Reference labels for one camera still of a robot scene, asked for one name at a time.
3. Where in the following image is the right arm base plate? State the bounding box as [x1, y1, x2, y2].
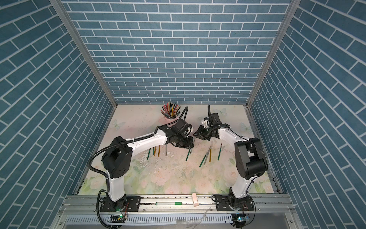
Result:
[211, 194, 255, 211]

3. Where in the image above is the aluminium corner frame post right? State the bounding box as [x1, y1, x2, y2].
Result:
[246, 0, 301, 107]

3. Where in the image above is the yellow carving knife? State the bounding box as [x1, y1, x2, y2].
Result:
[209, 147, 212, 163]

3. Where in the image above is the aluminium corner frame post left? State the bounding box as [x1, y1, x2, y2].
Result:
[50, 0, 118, 109]

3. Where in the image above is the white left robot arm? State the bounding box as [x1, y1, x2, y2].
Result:
[102, 119, 194, 202]

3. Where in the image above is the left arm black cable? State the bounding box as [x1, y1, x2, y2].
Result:
[87, 106, 189, 229]

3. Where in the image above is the silver carving knife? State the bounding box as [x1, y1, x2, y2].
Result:
[203, 150, 210, 165]

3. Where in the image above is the aluminium front rail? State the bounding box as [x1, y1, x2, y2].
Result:
[51, 194, 301, 229]

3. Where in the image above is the beige eraser on rail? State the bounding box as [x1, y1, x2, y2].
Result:
[192, 193, 199, 207]

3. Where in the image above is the aluminium corner frame post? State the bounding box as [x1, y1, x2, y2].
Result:
[50, 0, 118, 109]
[246, 0, 301, 107]

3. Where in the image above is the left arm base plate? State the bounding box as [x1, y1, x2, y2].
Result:
[99, 196, 141, 212]

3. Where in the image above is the green marker on rail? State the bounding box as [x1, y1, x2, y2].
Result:
[155, 202, 182, 206]

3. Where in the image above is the pink cup of coloured pencils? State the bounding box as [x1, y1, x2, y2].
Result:
[161, 102, 181, 119]

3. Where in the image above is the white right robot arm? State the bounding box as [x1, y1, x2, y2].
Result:
[193, 111, 268, 206]

